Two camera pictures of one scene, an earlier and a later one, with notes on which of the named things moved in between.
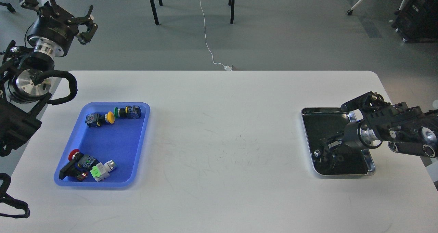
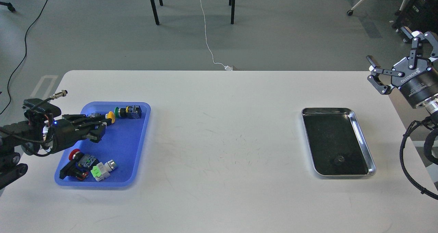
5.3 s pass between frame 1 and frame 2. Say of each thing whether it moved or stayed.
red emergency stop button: stayed
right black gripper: moved
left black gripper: moved
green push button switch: stayed
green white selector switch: stayed
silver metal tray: stayed
